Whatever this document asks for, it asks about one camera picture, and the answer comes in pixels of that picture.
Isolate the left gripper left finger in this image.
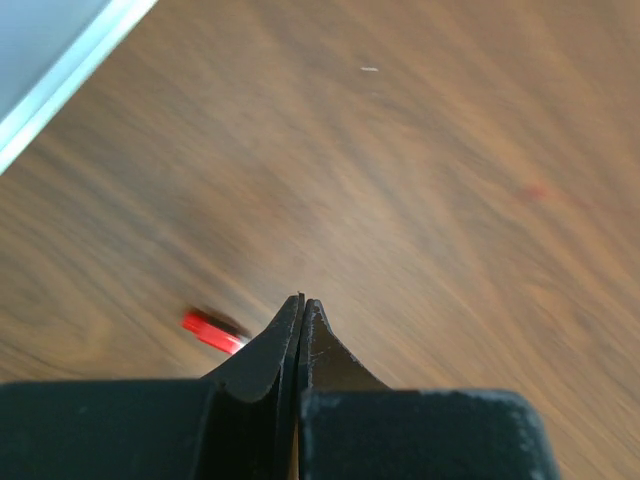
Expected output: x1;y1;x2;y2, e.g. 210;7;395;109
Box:
1;295;305;479

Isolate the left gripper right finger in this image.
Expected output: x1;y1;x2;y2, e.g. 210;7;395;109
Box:
298;300;560;479

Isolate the red pen cap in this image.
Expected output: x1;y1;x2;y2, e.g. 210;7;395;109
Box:
182;308;251;355

